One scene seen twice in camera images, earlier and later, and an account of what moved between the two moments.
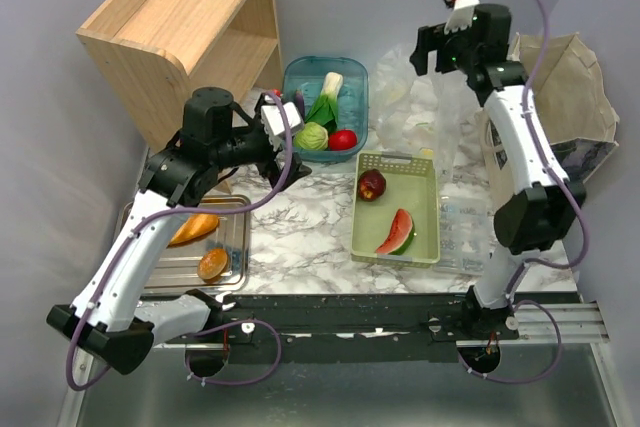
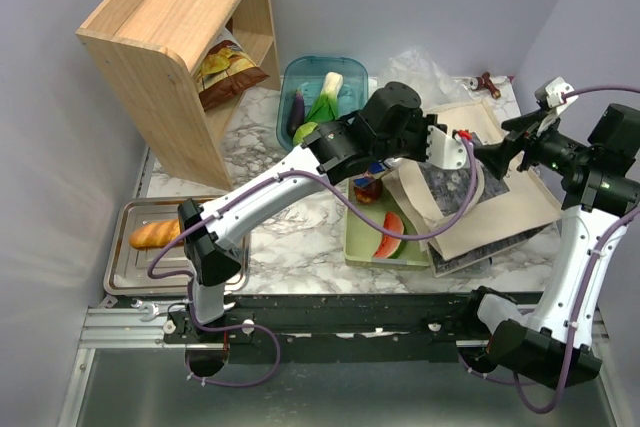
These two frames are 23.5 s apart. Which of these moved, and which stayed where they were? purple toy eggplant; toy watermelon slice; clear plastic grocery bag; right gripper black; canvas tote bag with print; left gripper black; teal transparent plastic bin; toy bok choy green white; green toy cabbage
Moved: canvas tote bag with print; left gripper black; right gripper black; toy watermelon slice; clear plastic grocery bag
Stayed: green toy cabbage; teal transparent plastic bin; toy bok choy green white; purple toy eggplant
